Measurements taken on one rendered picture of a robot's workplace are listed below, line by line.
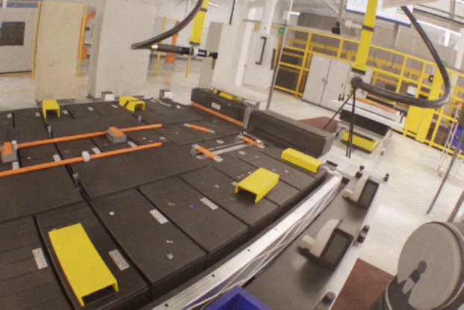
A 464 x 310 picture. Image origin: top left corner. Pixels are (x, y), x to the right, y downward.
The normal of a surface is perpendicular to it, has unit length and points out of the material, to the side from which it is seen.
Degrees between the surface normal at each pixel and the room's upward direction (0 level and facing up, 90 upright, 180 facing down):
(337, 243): 90
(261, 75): 90
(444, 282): 88
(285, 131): 90
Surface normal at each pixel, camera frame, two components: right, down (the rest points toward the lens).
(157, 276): 0.19, -0.93
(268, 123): -0.64, 0.13
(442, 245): -0.96, -0.28
